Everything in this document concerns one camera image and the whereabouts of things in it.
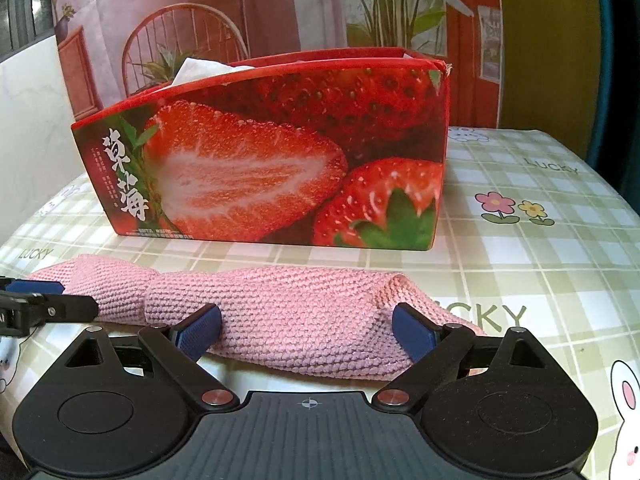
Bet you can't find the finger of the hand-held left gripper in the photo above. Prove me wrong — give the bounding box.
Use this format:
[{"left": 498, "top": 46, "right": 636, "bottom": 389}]
[
  {"left": 6, "top": 279, "right": 67, "bottom": 297},
  {"left": 0, "top": 290, "right": 99, "bottom": 337}
]

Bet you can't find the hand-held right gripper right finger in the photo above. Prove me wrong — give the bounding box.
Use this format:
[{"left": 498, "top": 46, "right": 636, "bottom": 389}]
[{"left": 375, "top": 302, "right": 544, "bottom": 409}]

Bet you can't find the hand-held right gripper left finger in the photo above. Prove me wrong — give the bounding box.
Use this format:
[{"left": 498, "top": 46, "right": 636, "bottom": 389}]
[{"left": 62, "top": 303, "right": 242, "bottom": 412}]

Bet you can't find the pink knitted cloth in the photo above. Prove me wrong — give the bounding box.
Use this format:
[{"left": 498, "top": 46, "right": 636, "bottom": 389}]
[{"left": 30, "top": 254, "right": 488, "bottom": 382}]

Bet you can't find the red strawberry print box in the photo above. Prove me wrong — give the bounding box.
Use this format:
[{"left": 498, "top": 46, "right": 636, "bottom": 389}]
[{"left": 70, "top": 47, "right": 453, "bottom": 251}]

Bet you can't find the white tissue packet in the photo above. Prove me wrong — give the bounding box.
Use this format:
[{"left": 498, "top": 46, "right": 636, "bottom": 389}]
[{"left": 171, "top": 57, "right": 258, "bottom": 86}]

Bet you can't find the checkered tablecloth with cartoon print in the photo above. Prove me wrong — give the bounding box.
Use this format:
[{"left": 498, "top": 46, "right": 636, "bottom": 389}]
[{"left": 0, "top": 125, "right": 640, "bottom": 480}]

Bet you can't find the dark window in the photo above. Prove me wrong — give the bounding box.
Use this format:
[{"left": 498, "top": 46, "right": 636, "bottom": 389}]
[{"left": 0, "top": 0, "right": 57, "bottom": 58}]

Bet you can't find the teal curtain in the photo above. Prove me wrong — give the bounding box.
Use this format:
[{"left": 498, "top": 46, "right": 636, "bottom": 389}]
[{"left": 592, "top": 0, "right": 640, "bottom": 196}]

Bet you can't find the wall poster of room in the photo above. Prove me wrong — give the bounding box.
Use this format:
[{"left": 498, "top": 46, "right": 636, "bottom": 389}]
[{"left": 50, "top": 0, "right": 503, "bottom": 128}]

